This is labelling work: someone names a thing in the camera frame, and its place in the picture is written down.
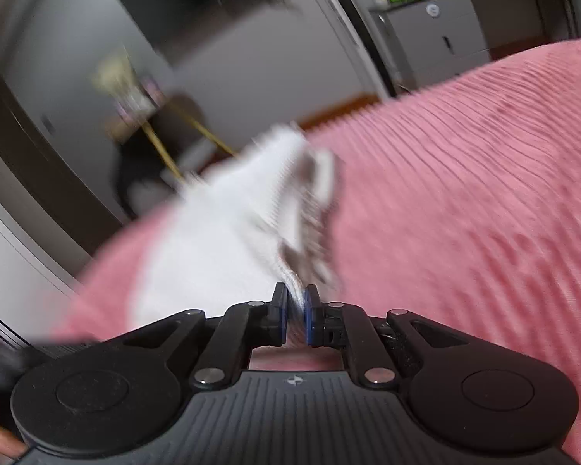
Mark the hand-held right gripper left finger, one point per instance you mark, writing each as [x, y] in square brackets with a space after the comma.
[282, 318]

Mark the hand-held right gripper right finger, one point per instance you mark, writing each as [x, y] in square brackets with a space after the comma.
[312, 320]

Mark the white small garment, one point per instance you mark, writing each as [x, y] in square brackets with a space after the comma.
[213, 242]

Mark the pink ribbed blanket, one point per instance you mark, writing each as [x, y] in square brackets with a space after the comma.
[465, 193]

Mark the white side table yellow legs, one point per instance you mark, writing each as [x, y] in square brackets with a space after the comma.
[201, 128]

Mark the dark clothing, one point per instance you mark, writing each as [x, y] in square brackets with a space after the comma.
[140, 155]

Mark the dark brown door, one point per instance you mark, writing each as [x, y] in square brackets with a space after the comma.
[34, 145]

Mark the cream wrapped bouquet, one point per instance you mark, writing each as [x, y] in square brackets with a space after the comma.
[115, 77]

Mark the grey tower air conditioner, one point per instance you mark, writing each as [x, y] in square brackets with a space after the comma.
[348, 24]

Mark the grey drawer cabinet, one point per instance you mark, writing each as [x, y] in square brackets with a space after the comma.
[431, 34]

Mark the black wall television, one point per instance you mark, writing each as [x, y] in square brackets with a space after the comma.
[198, 0]

